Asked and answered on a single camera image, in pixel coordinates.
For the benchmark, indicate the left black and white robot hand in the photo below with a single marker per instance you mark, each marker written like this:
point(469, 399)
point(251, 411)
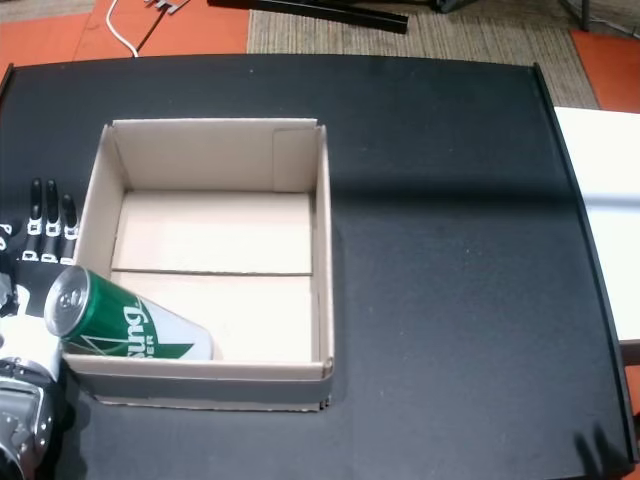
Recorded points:
point(30, 280)

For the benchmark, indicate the green and white soda can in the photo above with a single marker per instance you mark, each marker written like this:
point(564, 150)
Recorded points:
point(115, 320)

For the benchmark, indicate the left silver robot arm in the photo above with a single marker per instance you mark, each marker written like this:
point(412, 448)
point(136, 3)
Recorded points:
point(20, 420)

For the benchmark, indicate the open cardboard box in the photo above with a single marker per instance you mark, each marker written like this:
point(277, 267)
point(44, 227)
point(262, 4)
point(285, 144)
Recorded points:
point(215, 235)

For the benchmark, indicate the long black metal bar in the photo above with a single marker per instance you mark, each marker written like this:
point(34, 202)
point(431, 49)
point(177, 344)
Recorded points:
point(345, 15)

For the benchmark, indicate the black stand base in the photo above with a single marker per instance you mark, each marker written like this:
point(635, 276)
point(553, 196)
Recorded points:
point(457, 5)

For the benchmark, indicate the white table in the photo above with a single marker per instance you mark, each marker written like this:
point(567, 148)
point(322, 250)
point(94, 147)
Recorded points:
point(600, 195)

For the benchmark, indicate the black metal stand leg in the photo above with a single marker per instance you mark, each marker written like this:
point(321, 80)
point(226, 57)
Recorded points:
point(585, 15)

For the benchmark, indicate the grey comb-shaped metal bracket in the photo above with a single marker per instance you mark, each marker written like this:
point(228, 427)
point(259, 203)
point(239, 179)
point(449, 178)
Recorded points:
point(167, 5)

